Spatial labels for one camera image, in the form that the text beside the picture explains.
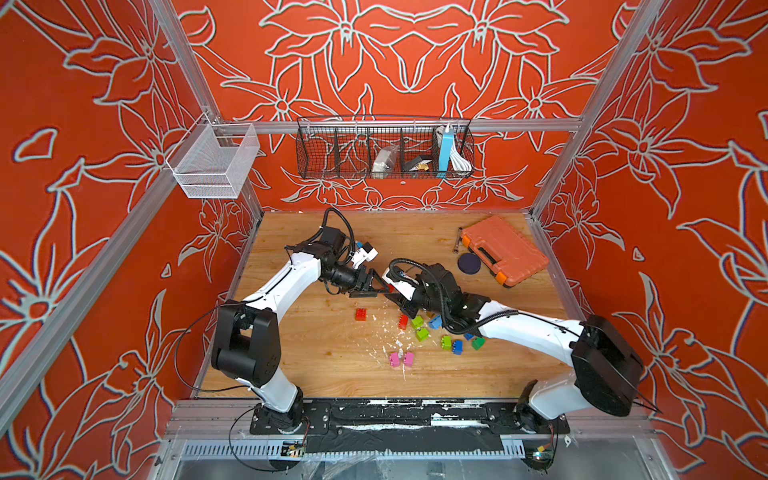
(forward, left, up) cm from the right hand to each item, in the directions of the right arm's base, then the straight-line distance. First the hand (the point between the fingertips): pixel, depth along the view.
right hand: (383, 290), depth 79 cm
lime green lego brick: (-3, -10, -14) cm, 18 cm away
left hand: (0, +1, 0) cm, 1 cm away
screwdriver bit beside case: (+31, -28, -14) cm, 44 cm away
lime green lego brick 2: (-6, -11, -14) cm, 19 cm away
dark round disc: (+21, -30, -17) cm, 41 cm away
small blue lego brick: (-10, -22, -15) cm, 28 cm away
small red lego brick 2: (-4, -2, +8) cm, 9 cm away
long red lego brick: (-2, -6, -15) cm, 17 cm away
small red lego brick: (0, +7, -14) cm, 16 cm away
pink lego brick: (-13, -3, -15) cm, 20 cm away
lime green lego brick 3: (-9, -18, -14) cm, 25 cm away
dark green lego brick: (-8, -27, -15) cm, 32 cm away
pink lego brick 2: (-13, -7, -15) cm, 21 cm away
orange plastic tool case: (+22, -42, -11) cm, 49 cm away
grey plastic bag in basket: (+37, +1, +15) cm, 40 cm away
